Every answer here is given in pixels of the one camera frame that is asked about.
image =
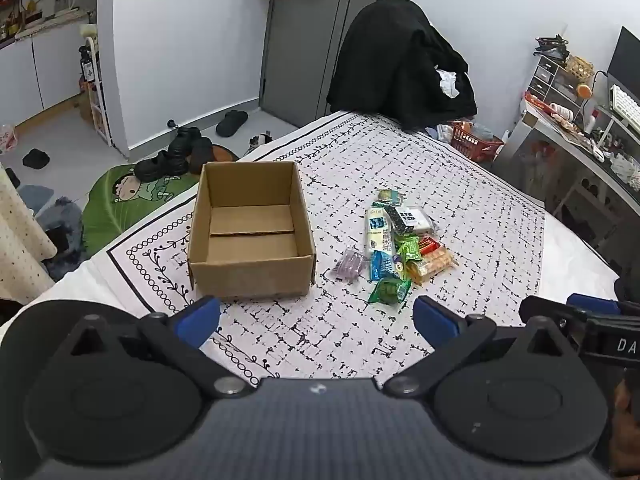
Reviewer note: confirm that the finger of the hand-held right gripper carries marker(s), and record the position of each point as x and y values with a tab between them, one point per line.
550	312
595	303

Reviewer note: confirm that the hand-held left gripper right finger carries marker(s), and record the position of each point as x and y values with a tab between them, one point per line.
435	320

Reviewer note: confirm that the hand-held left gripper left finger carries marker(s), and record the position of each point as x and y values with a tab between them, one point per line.
197	317

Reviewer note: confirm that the orange snack packet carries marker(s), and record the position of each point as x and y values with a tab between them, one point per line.
432	264

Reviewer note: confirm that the brown cardboard box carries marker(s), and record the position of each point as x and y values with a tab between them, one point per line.
250	265

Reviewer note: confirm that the red snack packet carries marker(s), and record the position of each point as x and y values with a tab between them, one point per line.
429	245

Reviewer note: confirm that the round cookie packet green edge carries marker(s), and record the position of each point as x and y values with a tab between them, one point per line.
390	196

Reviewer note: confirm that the person's right hand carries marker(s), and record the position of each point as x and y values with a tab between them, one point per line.
627	420

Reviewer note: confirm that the green snack packet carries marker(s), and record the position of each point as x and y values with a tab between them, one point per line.
409	249
390	291

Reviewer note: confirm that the purple snack packet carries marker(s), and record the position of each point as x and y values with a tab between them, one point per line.
348	265

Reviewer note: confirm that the white black snack packet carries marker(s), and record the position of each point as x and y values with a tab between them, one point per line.
410	219

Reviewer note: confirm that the cream blue long snack packet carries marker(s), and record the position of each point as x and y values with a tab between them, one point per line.
377	232

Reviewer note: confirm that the green cartoon rug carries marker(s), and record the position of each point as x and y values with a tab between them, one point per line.
125	205

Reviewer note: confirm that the black shoe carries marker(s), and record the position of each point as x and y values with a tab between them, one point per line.
160	166
182	142
201	155

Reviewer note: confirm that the white desk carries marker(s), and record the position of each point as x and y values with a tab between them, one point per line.
540	155

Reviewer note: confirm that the grey blue rug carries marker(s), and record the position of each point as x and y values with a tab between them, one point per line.
60	215

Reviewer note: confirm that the black patterned white blanket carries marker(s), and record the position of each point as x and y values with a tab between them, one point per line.
350	165

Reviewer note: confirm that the red plastic basket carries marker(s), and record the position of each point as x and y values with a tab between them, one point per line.
475	142

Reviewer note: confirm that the cream dotted cloth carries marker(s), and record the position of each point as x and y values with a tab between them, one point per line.
20	245

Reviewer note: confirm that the black slipper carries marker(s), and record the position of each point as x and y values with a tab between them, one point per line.
36	159
12	177
231	122

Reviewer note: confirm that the white keyboard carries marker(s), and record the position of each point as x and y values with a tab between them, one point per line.
627	105

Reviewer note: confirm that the orange ball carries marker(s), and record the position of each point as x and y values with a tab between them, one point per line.
584	91

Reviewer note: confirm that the grey drawer organizer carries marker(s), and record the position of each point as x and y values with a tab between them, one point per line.
555	82

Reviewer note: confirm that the small wicker basket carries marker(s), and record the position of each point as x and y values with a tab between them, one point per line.
580	67

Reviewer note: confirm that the black monitor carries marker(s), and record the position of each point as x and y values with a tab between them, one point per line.
627	60

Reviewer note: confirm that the white storage rack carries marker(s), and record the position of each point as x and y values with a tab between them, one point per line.
92	85

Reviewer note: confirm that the red white bag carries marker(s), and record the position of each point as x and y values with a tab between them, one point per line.
7	138

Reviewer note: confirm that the black jacket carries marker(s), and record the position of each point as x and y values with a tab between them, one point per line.
395	60

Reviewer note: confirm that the grey door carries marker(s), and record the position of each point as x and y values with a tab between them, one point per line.
300	50

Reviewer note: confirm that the white cabinet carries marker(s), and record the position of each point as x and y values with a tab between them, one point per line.
45	65

